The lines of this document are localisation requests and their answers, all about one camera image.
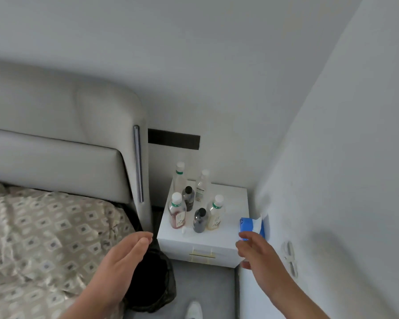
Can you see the person's right hand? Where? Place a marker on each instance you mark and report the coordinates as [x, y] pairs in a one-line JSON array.
[[261, 257]]

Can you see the person's left hand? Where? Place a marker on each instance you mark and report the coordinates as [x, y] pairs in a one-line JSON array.
[[119, 265]]

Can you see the white trash bin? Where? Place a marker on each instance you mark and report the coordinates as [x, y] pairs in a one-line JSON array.
[[153, 279]]

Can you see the clear green-capped bottle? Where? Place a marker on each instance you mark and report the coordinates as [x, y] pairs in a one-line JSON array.
[[215, 214]]

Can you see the clear bottle red residue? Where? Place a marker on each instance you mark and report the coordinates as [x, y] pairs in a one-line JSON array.
[[177, 212]]

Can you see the person's left forearm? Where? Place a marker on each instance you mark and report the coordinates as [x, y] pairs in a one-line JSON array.
[[86, 310]]

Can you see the person's right forearm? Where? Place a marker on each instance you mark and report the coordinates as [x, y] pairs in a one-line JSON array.
[[296, 305]]

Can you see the white nightstand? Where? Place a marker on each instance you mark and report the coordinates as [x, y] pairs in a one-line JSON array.
[[226, 202]]

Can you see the blue white tissue pack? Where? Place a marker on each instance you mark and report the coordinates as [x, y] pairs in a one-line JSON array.
[[249, 225]]

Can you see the dark grey skirting board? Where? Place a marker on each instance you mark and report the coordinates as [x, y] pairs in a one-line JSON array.
[[237, 295]]

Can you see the white shoe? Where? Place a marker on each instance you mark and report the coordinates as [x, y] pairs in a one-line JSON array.
[[194, 311]]

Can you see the silver metal bar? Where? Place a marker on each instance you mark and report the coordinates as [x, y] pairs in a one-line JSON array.
[[138, 162]]

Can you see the white wall fixture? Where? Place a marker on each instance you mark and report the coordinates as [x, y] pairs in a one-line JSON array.
[[290, 259]]

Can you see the black wall socket panel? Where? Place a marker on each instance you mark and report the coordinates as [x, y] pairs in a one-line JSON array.
[[173, 139]]

